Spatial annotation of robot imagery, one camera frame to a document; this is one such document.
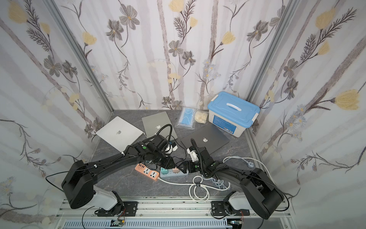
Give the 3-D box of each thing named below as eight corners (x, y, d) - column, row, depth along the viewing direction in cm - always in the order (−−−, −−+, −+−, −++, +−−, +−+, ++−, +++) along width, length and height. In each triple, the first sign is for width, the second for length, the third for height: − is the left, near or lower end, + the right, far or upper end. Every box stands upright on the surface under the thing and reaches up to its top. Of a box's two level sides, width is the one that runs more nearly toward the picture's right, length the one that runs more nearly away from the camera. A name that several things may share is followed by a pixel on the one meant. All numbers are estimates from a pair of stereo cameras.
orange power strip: (135, 169, 90) (134, 167, 87) (140, 163, 92) (138, 161, 90) (156, 181, 85) (155, 179, 83) (160, 174, 88) (159, 172, 85)
